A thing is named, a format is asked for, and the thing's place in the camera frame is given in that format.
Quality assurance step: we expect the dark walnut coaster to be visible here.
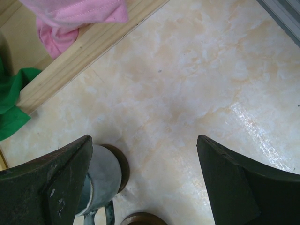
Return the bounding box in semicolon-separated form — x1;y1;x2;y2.
101;144;130;193

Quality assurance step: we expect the wooden rack base tray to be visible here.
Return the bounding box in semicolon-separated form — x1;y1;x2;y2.
0;0;166;170

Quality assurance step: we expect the green shirt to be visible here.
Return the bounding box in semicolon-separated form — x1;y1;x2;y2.
0;61;42;140

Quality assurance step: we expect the dark speckled grey mug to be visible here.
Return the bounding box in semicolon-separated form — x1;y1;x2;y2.
76;145;122;225

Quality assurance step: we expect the pink shirt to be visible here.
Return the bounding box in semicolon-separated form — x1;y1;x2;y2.
21;0;128;59

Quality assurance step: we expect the large brown wooden coaster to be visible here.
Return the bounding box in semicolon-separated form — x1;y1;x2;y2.
120;212;167;225

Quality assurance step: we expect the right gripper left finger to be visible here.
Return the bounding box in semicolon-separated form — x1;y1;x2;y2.
0;135;93;225

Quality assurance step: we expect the aluminium frame rail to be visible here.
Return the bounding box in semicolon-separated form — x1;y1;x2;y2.
257;0;300;47

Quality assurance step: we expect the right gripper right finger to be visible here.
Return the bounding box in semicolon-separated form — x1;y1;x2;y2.
197;135;300;225

